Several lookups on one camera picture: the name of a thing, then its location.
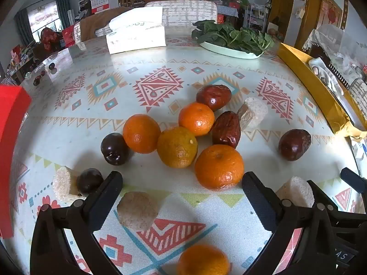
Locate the beige rice cake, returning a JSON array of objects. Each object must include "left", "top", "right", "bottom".
[
  {"left": 237, "top": 97, "right": 268, "bottom": 131},
  {"left": 276, "top": 177, "right": 315, "bottom": 208},
  {"left": 117, "top": 191, "right": 164, "bottom": 232},
  {"left": 52, "top": 165, "right": 83, "bottom": 204}
]

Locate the red cardboard tray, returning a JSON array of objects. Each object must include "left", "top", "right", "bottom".
[{"left": 0, "top": 84, "right": 32, "bottom": 239}]

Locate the red gift box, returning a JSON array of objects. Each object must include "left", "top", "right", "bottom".
[{"left": 61, "top": 25, "right": 76, "bottom": 49}]

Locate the plate of green leaves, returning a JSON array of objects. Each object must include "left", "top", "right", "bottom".
[{"left": 191, "top": 20, "right": 276, "bottom": 55}]

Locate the yellow-green mandarin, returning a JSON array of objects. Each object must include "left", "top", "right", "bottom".
[{"left": 156, "top": 126, "right": 198, "bottom": 169}]

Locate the orange mandarin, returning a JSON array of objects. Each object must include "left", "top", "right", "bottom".
[
  {"left": 123, "top": 114, "right": 161, "bottom": 154},
  {"left": 194, "top": 144, "right": 245, "bottom": 191},
  {"left": 176, "top": 243, "right": 231, "bottom": 275},
  {"left": 178, "top": 102, "right": 215, "bottom": 137}
]

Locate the white tissue box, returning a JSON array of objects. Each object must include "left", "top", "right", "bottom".
[{"left": 106, "top": 6, "right": 167, "bottom": 55}]

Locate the blue checked tablecloth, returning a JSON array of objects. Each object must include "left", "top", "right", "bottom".
[{"left": 216, "top": 5, "right": 239, "bottom": 18}]

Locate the metal rack shelf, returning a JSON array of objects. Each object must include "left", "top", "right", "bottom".
[{"left": 244, "top": 4, "right": 270, "bottom": 32}]

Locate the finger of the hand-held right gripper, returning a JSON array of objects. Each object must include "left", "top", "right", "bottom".
[{"left": 341, "top": 168, "right": 367, "bottom": 195}]

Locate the yellow cardboard box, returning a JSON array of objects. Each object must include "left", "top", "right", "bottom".
[{"left": 277, "top": 42, "right": 367, "bottom": 138}]

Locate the brown cloth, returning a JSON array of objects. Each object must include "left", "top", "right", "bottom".
[{"left": 79, "top": 7, "right": 135, "bottom": 42}]

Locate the white oval plate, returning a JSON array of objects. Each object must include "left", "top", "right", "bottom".
[{"left": 199, "top": 41, "right": 266, "bottom": 60}]

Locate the red patterned garment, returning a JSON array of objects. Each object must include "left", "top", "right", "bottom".
[{"left": 40, "top": 27, "right": 62, "bottom": 52}]

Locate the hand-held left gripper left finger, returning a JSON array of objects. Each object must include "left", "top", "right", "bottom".
[{"left": 30, "top": 171, "right": 124, "bottom": 275}]

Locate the table with lace cloth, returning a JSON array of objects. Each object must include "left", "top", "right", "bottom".
[{"left": 302, "top": 24, "right": 367, "bottom": 72}]

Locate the grey curtain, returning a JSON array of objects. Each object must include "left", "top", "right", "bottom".
[
  {"left": 55, "top": 0, "right": 71, "bottom": 30},
  {"left": 13, "top": 8, "right": 35, "bottom": 46}
]

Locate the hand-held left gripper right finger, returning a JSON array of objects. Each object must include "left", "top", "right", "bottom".
[{"left": 242, "top": 171, "right": 339, "bottom": 275}]

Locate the wooden door red decoration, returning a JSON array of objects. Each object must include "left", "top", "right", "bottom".
[{"left": 304, "top": 0, "right": 352, "bottom": 49}]

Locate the white cloth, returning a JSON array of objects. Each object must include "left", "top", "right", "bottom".
[{"left": 310, "top": 58, "right": 345, "bottom": 94}]

